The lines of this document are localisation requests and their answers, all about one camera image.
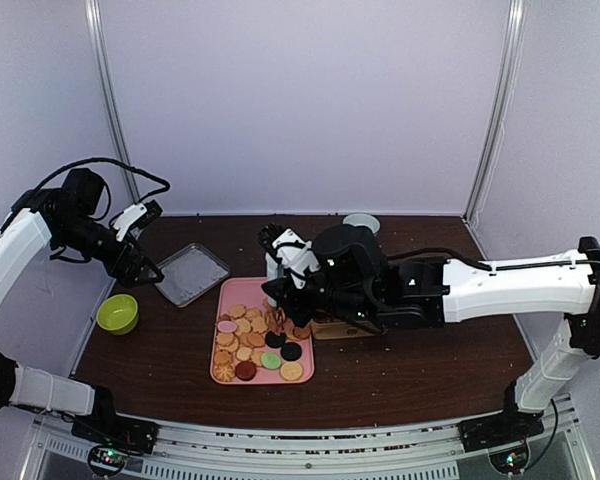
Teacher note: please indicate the aluminium corner post right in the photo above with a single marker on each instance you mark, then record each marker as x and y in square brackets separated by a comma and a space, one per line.
[503, 96]

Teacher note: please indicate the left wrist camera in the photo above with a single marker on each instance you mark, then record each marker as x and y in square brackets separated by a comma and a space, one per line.
[85, 187]

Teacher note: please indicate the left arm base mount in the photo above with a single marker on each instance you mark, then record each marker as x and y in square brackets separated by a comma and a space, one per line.
[124, 433]

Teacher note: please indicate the black sandwich cookie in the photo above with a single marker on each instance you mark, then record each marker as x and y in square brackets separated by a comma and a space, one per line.
[275, 341]
[291, 351]

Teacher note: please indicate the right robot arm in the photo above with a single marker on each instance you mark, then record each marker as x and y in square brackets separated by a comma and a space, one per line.
[431, 287]

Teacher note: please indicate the aluminium corner post left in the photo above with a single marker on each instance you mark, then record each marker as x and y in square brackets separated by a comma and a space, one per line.
[98, 42]

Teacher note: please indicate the green bowl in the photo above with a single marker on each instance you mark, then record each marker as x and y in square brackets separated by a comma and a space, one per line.
[118, 315]

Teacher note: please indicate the silver metal tin lid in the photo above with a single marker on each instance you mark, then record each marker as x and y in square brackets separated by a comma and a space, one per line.
[190, 273]

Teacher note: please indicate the aluminium corner post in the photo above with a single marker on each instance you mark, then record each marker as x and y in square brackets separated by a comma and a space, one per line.
[98, 42]
[503, 96]

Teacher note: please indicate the yellow round cookie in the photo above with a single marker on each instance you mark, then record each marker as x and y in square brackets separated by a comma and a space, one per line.
[291, 371]

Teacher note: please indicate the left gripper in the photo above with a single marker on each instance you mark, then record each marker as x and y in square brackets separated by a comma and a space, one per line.
[126, 275]

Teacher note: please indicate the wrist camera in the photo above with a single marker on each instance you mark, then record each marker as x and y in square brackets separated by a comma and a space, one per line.
[348, 255]
[85, 187]

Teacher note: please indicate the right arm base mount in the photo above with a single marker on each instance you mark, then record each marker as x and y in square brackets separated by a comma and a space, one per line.
[498, 429]

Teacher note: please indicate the swirl butter cookie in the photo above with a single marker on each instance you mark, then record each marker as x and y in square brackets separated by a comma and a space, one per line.
[224, 373]

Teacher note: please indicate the green round cookie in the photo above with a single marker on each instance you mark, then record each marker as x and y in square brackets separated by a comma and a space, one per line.
[271, 361]

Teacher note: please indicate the pink tray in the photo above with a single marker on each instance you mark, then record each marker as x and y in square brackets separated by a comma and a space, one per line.
[241, 301]

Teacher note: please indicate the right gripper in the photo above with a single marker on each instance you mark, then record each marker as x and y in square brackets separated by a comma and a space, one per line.
[283, 295]

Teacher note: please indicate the gold cookie tin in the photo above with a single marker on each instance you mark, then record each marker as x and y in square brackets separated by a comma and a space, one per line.
[328, 327]

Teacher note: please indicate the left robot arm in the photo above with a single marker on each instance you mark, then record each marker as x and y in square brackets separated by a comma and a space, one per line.
[57, 221]

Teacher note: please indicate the pale blue ceramic bowl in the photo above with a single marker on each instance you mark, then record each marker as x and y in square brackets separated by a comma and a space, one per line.
[363, 220]

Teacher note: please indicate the pink round cookie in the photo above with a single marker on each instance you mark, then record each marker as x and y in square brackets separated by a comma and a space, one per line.
[227, 326]

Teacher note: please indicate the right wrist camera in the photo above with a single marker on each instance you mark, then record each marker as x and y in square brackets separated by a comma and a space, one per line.
[348, 255]

